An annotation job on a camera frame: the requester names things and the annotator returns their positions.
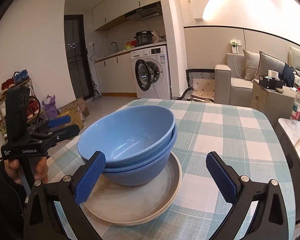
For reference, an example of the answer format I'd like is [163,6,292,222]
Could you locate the yellow cardboard box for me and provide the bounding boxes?
[58,109,84,129]

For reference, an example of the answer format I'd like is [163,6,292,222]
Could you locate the black tissue box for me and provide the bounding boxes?
[258,70,285,90]

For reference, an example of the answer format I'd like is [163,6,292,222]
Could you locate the brown woven box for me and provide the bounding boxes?
[58,97,90,118]

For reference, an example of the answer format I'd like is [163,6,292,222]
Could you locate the shoe rack with shoes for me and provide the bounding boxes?
[0,69,44,140]

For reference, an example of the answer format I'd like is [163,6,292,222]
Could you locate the grey cushion front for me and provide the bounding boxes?
[256,51,286,79]

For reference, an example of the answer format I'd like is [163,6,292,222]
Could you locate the range hood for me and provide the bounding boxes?
[125,2,162,21]

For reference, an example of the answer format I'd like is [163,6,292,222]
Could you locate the plastic water bottle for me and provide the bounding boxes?
[290,87,300,123]

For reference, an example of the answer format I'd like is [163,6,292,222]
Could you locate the patterned folded playpen mat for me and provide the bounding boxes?
[178,69,216,103]

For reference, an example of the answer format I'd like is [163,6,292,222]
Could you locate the white marble side table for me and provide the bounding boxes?
[275,118,300,224]

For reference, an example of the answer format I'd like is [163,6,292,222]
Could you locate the lower kitchen cabinets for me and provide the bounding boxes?
[95,53,136,96]

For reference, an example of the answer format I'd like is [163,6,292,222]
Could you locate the large cream plate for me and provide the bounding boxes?
[82,152,182,226]

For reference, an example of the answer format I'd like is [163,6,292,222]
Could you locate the beige side cabinet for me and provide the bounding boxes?
[250,80,296,129]

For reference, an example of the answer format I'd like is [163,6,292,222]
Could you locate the upper kitchen cabinets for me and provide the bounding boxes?
[93,0,160,31]

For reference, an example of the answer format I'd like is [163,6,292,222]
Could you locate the person's left hand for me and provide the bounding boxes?
[4,154,49,185]

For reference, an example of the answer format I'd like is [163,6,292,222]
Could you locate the yellow oil bottle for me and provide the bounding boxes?
[125,39,132,49]

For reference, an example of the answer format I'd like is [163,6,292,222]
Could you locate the blue bowl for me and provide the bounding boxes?
[102,126,177,186]
[77,105,175,168]

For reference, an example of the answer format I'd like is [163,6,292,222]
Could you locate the black pressure cooker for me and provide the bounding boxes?
[134,30,153,47]

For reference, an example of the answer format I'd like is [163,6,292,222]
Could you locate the grey sofa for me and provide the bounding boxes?
[214,53,256,107]

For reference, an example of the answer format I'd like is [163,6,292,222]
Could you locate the white washing machine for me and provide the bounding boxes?
[130,44,172,99]

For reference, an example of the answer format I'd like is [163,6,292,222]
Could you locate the beige cushion back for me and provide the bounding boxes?
[243,50,260,81]

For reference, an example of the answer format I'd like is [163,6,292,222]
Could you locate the teal checkered tablecloth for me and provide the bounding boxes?
[46,98,297,240]

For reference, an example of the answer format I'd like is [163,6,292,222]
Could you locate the purple bag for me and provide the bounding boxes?
[42,95,58,119]

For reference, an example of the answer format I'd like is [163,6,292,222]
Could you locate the kitchen cabinets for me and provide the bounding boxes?
[93,0,160,31]
[95,53,136,96]

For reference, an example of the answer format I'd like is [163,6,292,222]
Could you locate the dark glass door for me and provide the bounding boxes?
[64,15,94,100]

